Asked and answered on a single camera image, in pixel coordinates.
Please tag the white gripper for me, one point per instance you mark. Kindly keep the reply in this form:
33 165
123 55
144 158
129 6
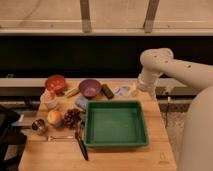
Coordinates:
145 83

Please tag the red bowl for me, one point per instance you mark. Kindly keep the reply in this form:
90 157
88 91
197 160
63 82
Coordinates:
55 83

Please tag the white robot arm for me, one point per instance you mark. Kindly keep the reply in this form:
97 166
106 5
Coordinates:
196 149

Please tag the purple bowl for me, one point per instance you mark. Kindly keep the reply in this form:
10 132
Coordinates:
89 88

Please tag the blue white crumpled cloth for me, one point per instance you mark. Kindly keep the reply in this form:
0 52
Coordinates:
125 91

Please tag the dark brown bar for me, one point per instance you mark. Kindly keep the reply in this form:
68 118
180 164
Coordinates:
107 91

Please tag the green plastic tray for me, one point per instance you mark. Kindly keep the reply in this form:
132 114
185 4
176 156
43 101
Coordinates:
115 124

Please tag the brown pine cone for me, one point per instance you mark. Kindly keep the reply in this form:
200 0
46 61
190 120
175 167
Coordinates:
71 118

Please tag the peach apple toy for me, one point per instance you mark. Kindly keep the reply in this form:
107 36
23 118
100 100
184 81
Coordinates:
54 118

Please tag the small white pink cup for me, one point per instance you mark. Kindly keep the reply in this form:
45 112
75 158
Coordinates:
49 100

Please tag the silver fork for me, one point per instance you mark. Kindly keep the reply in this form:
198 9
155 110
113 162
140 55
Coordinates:
52 138

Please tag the small metal cup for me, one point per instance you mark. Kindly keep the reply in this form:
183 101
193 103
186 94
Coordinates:
39 126

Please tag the black chair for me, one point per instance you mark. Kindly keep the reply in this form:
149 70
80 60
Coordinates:
9 135

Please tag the black handled knife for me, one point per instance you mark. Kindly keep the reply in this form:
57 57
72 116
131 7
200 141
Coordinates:
80 142

